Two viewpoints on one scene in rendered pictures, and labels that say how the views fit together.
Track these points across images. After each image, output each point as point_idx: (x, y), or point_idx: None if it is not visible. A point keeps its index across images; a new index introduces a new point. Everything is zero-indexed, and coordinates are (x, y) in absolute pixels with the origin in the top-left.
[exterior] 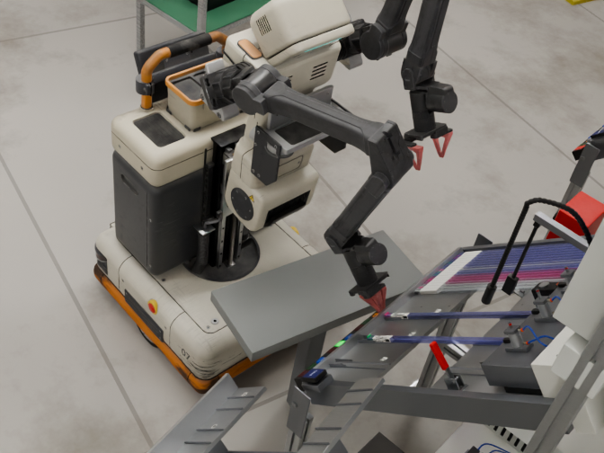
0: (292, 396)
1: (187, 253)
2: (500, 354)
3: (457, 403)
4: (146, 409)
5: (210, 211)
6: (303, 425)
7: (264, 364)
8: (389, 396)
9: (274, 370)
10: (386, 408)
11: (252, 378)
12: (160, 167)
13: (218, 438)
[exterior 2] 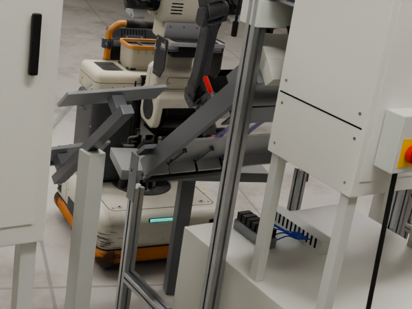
0: (130, 162)
1: (114, 170)
2: None
3: (210, 104)
4: (57, 269)
5: (135, 138)
6: (134, 186)
7: (156, 269)
8: (180, 130)
9: (161, 273)
10: (179, 143)
11: (142, 273)
12: (101, 80)
13: (65, 146)
